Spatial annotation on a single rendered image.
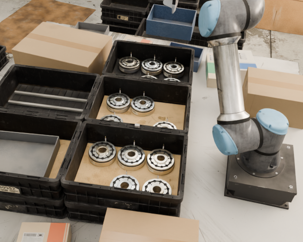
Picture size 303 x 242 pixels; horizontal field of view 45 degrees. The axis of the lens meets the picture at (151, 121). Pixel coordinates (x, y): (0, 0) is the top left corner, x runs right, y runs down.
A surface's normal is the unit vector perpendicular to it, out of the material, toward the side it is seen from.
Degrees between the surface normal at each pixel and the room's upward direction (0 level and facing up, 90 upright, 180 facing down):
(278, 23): 72
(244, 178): 2
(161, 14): 92
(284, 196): 90
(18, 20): 0
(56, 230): 0
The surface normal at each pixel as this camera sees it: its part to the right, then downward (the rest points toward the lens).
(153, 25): -0.21, 0.68
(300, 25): -0.18, 0.42
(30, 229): 0.05, -0.73
